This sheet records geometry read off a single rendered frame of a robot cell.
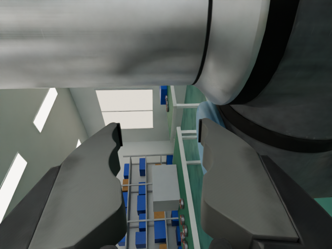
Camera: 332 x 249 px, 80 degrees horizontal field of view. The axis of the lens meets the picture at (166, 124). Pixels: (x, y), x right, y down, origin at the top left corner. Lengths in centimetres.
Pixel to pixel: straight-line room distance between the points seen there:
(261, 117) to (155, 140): 751
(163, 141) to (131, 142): 120
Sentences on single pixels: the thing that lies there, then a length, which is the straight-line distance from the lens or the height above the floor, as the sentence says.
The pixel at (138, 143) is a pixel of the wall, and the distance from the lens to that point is 764.
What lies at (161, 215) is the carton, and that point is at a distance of 587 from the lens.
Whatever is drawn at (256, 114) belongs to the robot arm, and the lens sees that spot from 17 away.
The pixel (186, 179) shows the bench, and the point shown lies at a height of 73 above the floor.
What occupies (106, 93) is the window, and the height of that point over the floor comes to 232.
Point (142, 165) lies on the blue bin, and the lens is 647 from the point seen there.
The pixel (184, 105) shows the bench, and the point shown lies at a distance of 300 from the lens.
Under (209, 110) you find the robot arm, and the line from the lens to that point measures 20.
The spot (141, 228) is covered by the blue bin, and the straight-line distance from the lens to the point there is 577.
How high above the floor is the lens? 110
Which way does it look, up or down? 5 degrees down
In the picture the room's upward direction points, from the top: 92 degrees counter-clockwise
